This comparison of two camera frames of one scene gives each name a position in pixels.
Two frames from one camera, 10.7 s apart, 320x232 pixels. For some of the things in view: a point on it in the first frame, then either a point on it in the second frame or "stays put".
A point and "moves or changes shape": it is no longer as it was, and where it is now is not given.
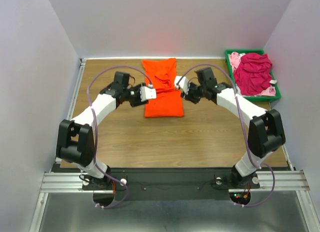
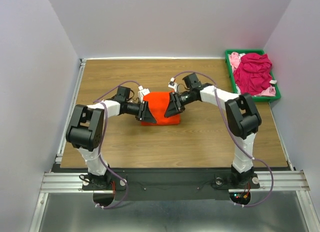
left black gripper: (138, 102) -> (144, 114)
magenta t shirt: (253, 75) stays put
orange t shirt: (160, 73) moves or changes shape
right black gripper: (188, 97) -> (175, 106)
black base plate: (175, 183) stays put
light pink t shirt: (235, 58) stays put
